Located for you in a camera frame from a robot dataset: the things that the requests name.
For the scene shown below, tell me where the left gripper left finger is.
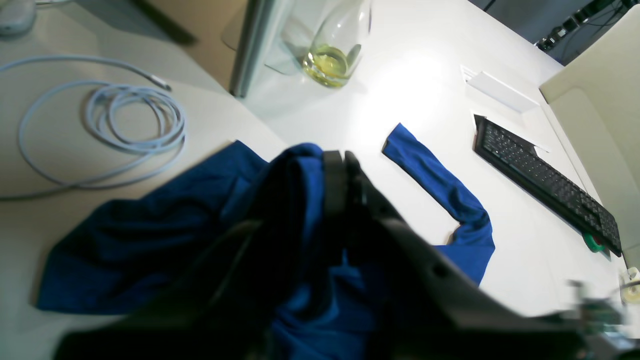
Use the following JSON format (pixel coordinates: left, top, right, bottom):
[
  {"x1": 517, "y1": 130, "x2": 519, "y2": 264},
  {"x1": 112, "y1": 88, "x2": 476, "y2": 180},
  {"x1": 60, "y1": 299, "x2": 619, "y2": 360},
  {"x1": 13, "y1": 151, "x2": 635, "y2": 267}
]
[{"x1": 54, "y1": 150, "x2": 346, "y2": 360}]

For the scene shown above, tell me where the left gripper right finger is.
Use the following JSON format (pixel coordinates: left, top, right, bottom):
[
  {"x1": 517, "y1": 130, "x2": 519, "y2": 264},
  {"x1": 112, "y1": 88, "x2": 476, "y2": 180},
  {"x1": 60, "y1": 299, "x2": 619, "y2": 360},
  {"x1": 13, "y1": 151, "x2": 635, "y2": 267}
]
[{"x1": 344, "y1": 151, "x2": 588, "y2": 360}]

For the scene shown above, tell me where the dark blue t-shirt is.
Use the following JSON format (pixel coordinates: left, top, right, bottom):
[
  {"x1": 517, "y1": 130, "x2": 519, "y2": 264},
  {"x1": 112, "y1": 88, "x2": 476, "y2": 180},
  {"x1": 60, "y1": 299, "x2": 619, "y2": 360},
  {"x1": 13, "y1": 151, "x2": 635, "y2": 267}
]
[{"x1": 37, "y1": 124, "x2": 499, "y2": 360}]

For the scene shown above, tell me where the black computer keyboard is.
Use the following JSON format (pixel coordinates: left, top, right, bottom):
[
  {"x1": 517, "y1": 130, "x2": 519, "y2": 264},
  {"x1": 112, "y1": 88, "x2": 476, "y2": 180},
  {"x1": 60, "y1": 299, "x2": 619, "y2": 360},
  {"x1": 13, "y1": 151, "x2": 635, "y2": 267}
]
[{"x1": 473, "y1": 114, "x2": 623, "y2": 257}]

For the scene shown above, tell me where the green tape roll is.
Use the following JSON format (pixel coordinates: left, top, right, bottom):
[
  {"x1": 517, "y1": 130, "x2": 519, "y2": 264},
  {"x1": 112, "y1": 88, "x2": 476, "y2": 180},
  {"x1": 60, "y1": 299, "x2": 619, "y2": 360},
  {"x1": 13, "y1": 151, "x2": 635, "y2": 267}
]
[{"x1": 582, "y1": 233, "x2": 607, "y2": 253}]

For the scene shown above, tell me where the white box on table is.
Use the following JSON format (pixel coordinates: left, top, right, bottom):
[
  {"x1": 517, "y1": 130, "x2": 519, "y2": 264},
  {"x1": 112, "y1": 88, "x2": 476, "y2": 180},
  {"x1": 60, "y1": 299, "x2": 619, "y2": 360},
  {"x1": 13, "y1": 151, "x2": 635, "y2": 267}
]
[{"x1": 461, "y1": 65, "x2": 540, "y2": 114}]

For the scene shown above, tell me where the clear tape roll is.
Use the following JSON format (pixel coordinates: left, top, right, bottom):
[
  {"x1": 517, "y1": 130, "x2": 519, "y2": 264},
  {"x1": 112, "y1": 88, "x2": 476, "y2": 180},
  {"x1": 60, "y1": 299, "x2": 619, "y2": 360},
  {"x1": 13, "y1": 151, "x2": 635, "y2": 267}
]
[{"x1": 302, "y1": 44, "x2": 351, "y2": 88}]

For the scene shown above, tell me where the black computer mouse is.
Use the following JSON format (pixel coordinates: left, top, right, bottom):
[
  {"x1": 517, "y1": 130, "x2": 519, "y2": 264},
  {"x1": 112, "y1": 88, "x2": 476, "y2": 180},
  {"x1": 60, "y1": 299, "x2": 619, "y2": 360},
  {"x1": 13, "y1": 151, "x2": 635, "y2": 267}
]
[{"x1": 0, "y1": 0, "x2": 36, "y2": 37}]

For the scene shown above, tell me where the light blue coiled cable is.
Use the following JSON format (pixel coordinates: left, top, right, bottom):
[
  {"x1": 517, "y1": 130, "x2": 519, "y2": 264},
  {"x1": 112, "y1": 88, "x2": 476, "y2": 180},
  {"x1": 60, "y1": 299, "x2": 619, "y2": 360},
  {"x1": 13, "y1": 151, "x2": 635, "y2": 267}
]
[{"x1": 0, "y1": 54, "x2": 188, "y2": 201}]

